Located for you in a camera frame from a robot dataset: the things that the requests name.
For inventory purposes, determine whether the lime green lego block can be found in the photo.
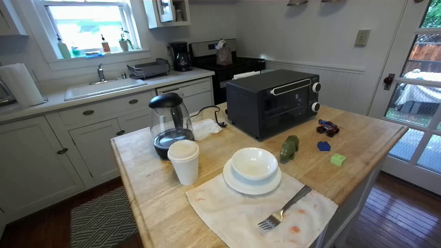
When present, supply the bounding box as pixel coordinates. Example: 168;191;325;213
331;153;346;167

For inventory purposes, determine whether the blue lego block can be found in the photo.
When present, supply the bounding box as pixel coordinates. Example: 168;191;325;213
317;140;331;151

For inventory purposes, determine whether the white paper cup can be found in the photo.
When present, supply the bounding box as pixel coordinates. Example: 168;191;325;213
168;139;200;184

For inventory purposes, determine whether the black toaster oven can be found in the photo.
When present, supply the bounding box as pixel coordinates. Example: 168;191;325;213
226;69;321;140

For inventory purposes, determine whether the glass electric kettle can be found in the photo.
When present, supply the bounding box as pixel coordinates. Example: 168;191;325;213
149;92;194;160

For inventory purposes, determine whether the white bowl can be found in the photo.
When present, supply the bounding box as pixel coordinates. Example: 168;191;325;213
231;147;278;180

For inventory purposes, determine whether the white plate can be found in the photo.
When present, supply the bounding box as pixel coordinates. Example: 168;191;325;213
223;161;281;195

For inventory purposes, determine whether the brown paper bag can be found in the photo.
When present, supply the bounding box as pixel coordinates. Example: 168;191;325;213
215;38;233;66

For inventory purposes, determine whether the black kitchen stove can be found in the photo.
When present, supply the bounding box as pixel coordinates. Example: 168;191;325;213
189;37;267;106

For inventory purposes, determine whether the black coffee maker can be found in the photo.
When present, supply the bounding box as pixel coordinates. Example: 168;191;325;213
168;41;191;71

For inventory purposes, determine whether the dish drying rack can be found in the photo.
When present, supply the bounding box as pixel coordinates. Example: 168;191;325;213
127;58;169;78

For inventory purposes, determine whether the stained white cloth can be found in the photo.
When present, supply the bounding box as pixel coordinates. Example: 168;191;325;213
186;172;338;248

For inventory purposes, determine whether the red blue toy car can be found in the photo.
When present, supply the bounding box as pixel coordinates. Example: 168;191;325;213
315;120;339;138

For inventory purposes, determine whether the silver fork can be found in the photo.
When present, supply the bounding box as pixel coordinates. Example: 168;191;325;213
258;184;311;230

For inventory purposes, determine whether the silver sink faucet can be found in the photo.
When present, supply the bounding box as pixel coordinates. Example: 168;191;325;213
96;63;106;82

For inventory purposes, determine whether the grey patterned floor mat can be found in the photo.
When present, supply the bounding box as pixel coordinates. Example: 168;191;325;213
70;187;138;248

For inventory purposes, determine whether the paper towel roll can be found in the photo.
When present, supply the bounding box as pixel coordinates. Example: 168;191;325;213
0;63;44;106

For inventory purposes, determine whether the black power cable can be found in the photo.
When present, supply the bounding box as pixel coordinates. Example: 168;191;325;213
190;105;229;129

